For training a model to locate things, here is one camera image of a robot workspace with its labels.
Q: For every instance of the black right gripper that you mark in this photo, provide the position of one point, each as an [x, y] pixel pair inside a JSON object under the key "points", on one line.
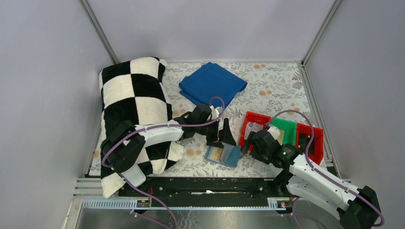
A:
{"points": [[253, 144]]}

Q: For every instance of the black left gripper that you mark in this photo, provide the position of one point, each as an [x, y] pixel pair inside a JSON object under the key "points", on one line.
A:
{"points": [[218, 131]]}

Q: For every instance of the orange credit card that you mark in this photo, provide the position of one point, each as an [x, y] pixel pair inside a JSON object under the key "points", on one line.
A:
{"points": [[216, 153]]}

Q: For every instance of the blue leather card holder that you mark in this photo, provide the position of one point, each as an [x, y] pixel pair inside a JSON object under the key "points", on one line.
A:
{"points": [[230, 156]]}

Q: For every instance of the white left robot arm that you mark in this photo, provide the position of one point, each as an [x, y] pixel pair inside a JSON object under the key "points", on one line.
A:
{"points": [[122, 148]]}

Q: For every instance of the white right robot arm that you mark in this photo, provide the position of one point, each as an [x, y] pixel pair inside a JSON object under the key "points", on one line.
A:
{"points": [[353, 207]]}

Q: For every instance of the gold card in green bin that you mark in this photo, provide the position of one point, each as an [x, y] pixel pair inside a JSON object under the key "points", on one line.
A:
{"points": [[281, 136]]}

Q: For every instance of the dark card in red bin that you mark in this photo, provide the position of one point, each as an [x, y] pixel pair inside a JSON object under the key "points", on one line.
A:
{"points": [[303, 140]]}

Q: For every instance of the green bin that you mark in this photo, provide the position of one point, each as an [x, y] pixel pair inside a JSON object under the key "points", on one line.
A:
{"points": [[290, 129]]}

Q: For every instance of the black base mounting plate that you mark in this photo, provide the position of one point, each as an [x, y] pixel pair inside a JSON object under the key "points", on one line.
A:
{"points": [[234, 192]]}

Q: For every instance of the folded blue cloth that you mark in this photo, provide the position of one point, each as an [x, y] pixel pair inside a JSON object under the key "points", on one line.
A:
{"points": [[209, 81]]}

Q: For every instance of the floral table mat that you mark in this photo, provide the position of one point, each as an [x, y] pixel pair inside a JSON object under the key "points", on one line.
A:
{"points": [[272, 89]]}

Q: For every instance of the black white checkered pillow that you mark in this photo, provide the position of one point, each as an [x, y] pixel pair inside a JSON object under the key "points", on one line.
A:
{"points": [[133, 91]]}

